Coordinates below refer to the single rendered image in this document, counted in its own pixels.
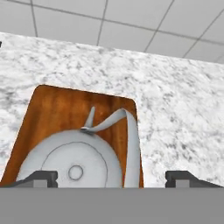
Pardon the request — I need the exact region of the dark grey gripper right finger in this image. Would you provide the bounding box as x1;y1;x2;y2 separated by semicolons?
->
164;170;224;188

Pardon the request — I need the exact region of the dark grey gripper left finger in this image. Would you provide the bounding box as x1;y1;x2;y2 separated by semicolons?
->
0;170;59;188

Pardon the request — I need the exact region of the white kettle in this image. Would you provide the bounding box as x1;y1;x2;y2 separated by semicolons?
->
15;106;142;188

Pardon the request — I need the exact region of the brown wooden tray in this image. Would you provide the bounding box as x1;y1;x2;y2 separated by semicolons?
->
0;84;145;188

